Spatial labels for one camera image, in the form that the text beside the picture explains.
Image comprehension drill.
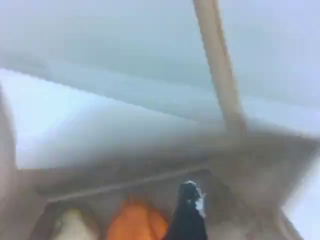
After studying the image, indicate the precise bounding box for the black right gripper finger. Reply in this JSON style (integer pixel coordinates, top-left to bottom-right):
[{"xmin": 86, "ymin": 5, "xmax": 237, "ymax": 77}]
[{"xmin": 164, "ymin": 180, "xmax": 210, "ymax": 240}]

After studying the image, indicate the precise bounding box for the orange mandarin fruit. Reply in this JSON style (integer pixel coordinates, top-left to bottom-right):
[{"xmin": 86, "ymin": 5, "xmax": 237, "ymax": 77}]
[{"xmin": 106, "ymin": 197, "xmax": 170, "ymax": 240}]

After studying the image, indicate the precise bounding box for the brown burlap bag with handle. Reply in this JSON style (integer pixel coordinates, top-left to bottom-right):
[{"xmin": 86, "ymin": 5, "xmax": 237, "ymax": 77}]
[{"xmin": 0, "ymin": 0, "xmax": 320, "ymax": 240}]

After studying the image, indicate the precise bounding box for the beige egg yolk pastry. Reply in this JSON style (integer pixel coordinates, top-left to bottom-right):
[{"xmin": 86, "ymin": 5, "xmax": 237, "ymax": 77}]
[{"xmin": 51, "ymin": 207, "xmax": 100, "ymax": 240}]

